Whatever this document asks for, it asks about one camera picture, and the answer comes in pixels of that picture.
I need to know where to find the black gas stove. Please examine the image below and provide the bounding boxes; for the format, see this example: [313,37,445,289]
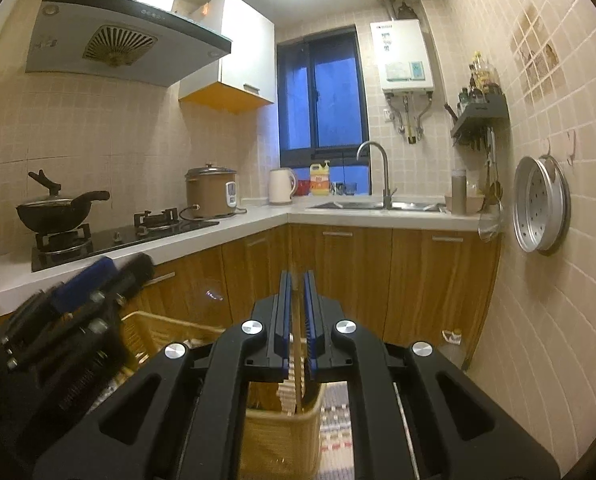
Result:
[30,207,220,273]

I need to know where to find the water heater pipes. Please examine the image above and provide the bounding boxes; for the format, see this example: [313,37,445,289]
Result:
[385,92,434,143]

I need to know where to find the yellow plastic slotted basket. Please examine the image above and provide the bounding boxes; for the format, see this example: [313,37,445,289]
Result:
[119,310,329,480]

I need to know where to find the brown rice cooker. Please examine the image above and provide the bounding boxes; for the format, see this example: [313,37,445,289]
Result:
[184,162,239,220]

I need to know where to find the dark framed window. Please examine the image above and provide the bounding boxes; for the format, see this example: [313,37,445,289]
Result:
[276,25,370,167]

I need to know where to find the black wok with lid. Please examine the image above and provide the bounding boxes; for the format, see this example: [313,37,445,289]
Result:
[16,170,111,235]

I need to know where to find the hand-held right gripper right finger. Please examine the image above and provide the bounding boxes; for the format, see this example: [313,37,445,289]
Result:
[303,270,561,480]

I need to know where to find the white gas water heater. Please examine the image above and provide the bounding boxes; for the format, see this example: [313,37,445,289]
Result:
[369,20,435,95]

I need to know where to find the row of seasoning bottles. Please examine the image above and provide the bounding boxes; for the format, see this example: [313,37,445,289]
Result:
[458,51,501,106]

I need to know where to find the round metal steamer tray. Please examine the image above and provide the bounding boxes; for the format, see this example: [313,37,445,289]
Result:
[513,155,572,256]

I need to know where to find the wooden base cabinets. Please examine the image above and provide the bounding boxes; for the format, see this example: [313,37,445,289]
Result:
[0,224,503,376]

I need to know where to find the hanging metal ladle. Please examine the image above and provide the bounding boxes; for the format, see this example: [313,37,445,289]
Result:
[478,127,505,242]

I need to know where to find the steel kitchen faucet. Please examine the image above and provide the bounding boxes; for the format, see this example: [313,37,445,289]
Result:
[356,141,398,210]

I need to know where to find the yellow detergent bottle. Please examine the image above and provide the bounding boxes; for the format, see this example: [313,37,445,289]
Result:
[309,160,332,197]

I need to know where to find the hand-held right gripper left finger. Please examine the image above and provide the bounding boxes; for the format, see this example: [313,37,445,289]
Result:
[33,270,295,480]

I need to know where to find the grey range hood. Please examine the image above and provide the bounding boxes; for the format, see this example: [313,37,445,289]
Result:
[25,0,233,88]

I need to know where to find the white wall cabinet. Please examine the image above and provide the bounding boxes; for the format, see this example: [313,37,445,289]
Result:
[179,0,276,115]

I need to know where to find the cream electric kettle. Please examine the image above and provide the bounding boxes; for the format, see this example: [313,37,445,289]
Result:
[269,167,299,206]

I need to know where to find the steel sink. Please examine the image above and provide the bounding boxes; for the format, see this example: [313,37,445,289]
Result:
[308,200,446,212]

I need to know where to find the white kitchen countertop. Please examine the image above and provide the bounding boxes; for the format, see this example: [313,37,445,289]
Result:
[0,195,501,323]

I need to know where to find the grey wall spice rack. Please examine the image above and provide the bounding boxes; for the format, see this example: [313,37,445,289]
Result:
[450,95,510,147]

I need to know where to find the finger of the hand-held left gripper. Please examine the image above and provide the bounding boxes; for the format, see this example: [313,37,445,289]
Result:
[48,256,119,313]
[110,252,156,298]

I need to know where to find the brown canister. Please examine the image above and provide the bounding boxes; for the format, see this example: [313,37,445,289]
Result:
[452,170,468,214]

